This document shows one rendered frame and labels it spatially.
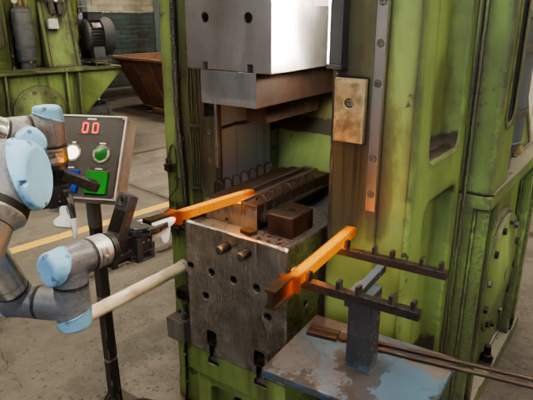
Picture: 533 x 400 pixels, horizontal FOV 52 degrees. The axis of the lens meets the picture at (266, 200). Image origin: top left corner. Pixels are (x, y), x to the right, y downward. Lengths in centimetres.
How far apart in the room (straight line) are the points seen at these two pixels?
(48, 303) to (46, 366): 151
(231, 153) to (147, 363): 119
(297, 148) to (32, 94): 448
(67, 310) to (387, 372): 76
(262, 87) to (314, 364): 74
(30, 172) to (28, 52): 523
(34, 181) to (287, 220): 77
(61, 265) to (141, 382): 142
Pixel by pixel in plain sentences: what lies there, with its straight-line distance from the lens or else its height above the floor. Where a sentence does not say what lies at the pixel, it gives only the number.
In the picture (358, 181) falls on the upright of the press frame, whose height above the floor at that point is 108.
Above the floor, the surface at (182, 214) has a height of 103.
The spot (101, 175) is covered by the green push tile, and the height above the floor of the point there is 103.
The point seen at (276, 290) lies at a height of 98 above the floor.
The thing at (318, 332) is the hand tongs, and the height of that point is 71.
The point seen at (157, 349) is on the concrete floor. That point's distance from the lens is 274.
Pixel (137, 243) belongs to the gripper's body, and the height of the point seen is 101.
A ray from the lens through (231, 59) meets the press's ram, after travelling 154.
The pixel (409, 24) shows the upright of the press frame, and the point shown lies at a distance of 143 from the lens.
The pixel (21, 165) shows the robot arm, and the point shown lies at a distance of 94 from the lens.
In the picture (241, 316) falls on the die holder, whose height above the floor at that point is 65.
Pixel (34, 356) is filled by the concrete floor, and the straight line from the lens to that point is 286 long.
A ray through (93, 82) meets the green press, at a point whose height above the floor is 74.
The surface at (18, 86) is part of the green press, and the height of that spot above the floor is 79.
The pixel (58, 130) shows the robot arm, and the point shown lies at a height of 123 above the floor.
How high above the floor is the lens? 152
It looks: 19 degrees down
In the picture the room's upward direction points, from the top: straight up
